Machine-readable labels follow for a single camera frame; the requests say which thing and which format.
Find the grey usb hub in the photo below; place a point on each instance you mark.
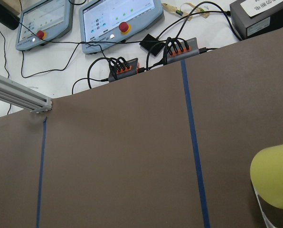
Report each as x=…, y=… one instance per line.
x=121, y=68
x=182, y=50

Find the black box with label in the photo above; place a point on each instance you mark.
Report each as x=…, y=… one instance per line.
x=251, y=18

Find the grey USB hub left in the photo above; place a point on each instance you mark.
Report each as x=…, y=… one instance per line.
x=121, y=68

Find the small black box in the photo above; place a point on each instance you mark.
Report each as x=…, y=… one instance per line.
x=152, y=45

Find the black water bottle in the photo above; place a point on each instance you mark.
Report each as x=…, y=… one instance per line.
x=8, y=18

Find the grey USB hub right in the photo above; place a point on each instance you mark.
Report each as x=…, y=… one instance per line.
x=182, y=50

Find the yellow plastic cup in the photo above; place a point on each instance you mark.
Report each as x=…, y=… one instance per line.
x=266, y=172

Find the aluminium frame post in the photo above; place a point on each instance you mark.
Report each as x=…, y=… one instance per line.
x=21, y=96

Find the white wire cup rack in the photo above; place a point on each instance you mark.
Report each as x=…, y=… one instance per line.
x=267, y=222

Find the blue teach pendant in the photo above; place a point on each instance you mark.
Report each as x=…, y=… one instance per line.
x=43, y=22
x=104, y=23

